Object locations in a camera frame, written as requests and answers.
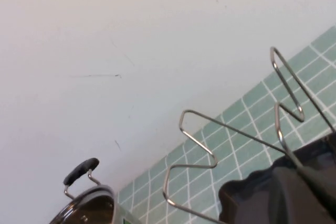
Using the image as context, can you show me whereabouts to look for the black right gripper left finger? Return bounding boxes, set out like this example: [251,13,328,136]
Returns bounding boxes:
[271,166,333,224]

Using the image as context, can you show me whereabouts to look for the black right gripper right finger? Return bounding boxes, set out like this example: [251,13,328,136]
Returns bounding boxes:
[300,167,336,224]

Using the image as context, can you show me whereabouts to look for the dark tray wire lid rack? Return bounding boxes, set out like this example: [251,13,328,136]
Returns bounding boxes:
[163,46,336,224]

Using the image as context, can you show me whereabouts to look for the stainless steel pot black handles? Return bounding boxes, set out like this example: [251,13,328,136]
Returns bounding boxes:
[48,157,139,224]

